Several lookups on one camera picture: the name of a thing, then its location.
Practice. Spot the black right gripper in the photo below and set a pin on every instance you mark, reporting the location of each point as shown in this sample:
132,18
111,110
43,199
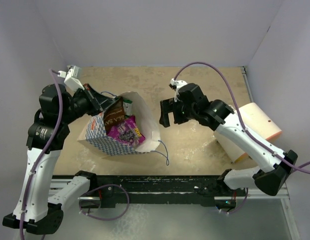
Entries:
169,105

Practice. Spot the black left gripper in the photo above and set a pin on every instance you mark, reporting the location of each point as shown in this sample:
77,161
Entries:
98,101

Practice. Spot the brown sea salt chips bag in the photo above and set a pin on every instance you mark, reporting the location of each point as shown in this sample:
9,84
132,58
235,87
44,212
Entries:
114,115

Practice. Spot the blue checkered paper bag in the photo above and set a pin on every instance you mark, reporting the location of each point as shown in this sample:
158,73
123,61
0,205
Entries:
95,137

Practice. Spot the purple candy snack bag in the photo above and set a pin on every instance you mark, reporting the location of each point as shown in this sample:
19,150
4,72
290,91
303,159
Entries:
127,132

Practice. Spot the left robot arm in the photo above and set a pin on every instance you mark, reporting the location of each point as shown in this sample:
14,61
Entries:
36,212

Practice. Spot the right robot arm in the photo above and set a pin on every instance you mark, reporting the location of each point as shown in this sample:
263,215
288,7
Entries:
274,165

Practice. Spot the white green snack packet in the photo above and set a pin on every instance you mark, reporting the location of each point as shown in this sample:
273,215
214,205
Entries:
127,106

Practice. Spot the cream cylindrical appliance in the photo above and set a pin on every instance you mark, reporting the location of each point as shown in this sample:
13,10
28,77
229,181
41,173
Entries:
256,119

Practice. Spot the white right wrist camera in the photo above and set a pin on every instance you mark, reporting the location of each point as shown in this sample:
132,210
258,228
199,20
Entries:
176,85

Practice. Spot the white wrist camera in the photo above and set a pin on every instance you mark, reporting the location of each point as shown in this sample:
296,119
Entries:
176,85
72,78

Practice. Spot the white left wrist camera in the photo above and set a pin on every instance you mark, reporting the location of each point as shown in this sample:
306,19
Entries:
72,78

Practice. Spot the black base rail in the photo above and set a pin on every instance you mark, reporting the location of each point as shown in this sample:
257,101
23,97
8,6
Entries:
203,190

